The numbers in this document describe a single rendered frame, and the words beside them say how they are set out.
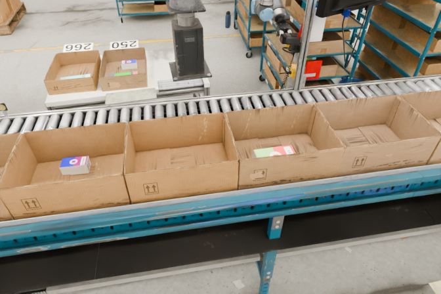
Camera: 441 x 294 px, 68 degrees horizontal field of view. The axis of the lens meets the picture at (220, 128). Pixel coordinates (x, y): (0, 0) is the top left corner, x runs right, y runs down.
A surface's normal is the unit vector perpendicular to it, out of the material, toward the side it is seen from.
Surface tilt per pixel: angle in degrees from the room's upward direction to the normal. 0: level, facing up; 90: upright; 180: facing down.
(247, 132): 89
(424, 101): 89
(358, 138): 0
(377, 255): 0
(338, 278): 0
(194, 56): 90
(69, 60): 89
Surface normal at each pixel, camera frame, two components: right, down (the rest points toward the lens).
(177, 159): 0.00, -0.78
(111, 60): 0.20, 0.60
